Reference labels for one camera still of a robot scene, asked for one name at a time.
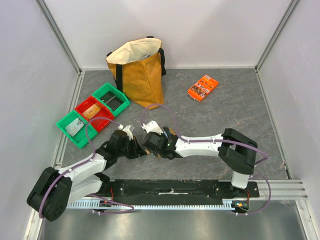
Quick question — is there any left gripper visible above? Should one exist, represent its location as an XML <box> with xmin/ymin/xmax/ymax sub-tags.
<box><xmin>116</xmin><ymin>136</ymin><xmax>146</xmax><ymax>160</ymax></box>

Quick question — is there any yellow leather card holder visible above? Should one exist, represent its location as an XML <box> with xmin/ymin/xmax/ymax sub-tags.
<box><xmin>163</xmin><ymin>125</ymin><xmax>178</xmax><ymax>160</ymax></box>

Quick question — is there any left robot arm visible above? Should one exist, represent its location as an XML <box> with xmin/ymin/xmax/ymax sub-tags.
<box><xmin>26</xmin><ymin>130</ymin><xmax>147</xmax><ymax>222</ymax></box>

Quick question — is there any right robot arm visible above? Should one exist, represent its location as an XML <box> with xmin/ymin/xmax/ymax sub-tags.
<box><xmin>143</xmin><ymin>128</ymin><xmax>258</xmax><ymax>197</ymax></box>

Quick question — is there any black card in bin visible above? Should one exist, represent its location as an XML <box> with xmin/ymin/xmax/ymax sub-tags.
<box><xmin>100</xmin><ymin>91</ymin><xmax>124</xmax><ymax>111</ymax></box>

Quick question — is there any tan card in bin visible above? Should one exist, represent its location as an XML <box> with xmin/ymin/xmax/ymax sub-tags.
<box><xmin>82</xmin><ymin>103</ymin><xmax>101</xmax><ymax>120</ymax></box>

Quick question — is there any grey card in bin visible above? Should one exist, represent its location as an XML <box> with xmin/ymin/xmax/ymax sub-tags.
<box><xmin>65</xmin><ymin>117</ymin><xmax>84</xmax><ymax>137</ymax></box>

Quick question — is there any red bin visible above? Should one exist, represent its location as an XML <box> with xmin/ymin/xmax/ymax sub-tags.
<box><xmin>75</xmin><ymin>96</ymin><xmax>115</xmax><ymax>133</ymax></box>

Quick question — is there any green bin near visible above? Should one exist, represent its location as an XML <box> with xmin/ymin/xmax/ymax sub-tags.
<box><xmin>56</xmin><ymin>110</ymin><xmax>89</xmax><ymax>149</ymax></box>

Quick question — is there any green bin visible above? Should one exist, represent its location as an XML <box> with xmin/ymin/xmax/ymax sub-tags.
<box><xmin>92</xmin><ymin>82</ymin><xmax>130</xmax><ymax>117</ymax></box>
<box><xmin>56</xmin><ymin>110</ymin><xmax>89</xmax><ymax>149</ymax></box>

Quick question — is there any green bin far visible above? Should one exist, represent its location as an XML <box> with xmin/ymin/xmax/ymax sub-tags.
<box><xmin>92</xmin><ymin>82</ymin><xmax>130</xmax><ymax>117</ymax></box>

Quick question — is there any orange screw box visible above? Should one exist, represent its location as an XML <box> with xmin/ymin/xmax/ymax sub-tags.
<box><xmin>187</xmin><ymin>74</ymin><xmax>219</xmax><ymax>102</ymax></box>

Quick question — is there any brown paper tote bag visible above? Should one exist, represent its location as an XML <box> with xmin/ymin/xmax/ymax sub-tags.
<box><xmin>105</xmin><ymin>36</ymin><xmax>167</xmax><ymax>109</ymax></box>

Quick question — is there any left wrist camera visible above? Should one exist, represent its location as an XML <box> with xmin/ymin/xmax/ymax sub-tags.
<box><xmin>117</xmin><ymin>124</ymin><xmax>135</xmax><ymax>140</ymax></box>

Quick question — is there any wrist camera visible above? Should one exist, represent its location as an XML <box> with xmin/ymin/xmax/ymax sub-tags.
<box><xmin>141</xmin><ymin>120</ymin><xmax>163</xmax><ymax>135</ymax></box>
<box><xmin>117</xmin><ymin>124</ymin><xmax>135</xmax><ymax>140</ymax></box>

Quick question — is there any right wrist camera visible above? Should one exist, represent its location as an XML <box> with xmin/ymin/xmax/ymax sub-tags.
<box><xmin>141</xmin><ymin>120</ymin><xmax>163</xmax><ymax>135</ymax></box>

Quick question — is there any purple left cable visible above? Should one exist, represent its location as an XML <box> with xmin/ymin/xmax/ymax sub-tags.
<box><xmin>39</xmin><ymin>117</ymin><xmax>136</xmax><ymax>220</ymax></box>

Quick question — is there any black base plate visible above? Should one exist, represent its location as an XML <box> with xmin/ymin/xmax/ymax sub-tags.
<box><xmin>97</xmin><ymin>179</ymin><xmax>260</xmax><ymax>199</ymax></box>

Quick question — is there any slotted cable duct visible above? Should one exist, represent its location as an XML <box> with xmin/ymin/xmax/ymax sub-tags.
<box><xmin>67</xmin><ymin>197</ymin><xmax>235</xmax><ymax>210</ymax></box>

